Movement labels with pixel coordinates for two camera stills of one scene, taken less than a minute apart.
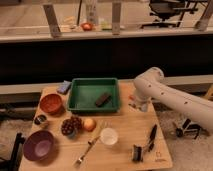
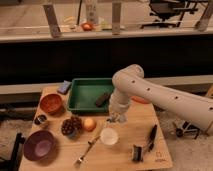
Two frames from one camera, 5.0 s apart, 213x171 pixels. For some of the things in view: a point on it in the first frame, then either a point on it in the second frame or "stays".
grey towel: (138, 106) to (118, 117)
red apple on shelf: (86, 26) stays
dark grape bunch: (69, 125) stays
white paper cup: (109, 136) stays
